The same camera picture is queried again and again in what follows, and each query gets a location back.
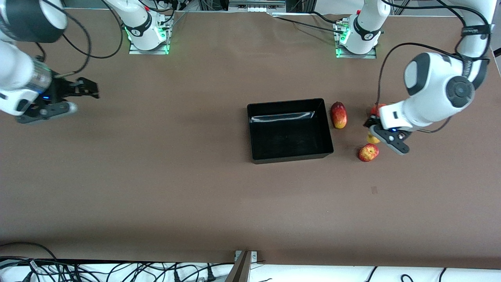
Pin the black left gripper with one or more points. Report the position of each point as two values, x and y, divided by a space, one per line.
369 122

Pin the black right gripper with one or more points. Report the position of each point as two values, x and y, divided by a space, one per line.
62 90

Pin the yellow banana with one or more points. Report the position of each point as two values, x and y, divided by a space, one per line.
372 139

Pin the red yellow apple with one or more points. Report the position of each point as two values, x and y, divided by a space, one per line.
368 152

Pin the black plastic box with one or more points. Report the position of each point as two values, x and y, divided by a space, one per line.
293 147

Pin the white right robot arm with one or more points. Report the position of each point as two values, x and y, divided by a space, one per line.
15 70

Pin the red pomegranate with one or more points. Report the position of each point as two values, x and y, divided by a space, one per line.
377 109

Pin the red yellow mango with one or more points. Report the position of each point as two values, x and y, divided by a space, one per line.
339 115

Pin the brown table cover sheet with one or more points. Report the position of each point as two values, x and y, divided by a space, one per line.
195 203

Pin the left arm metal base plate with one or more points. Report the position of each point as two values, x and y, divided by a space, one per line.
370 55

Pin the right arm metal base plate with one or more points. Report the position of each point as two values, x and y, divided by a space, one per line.
156 50

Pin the aluminium frame rail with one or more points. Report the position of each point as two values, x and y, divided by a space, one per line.
256 3

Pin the metal corner bracket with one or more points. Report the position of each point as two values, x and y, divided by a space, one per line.
253 256

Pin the grey aluminium profile post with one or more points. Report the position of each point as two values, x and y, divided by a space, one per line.
239 272

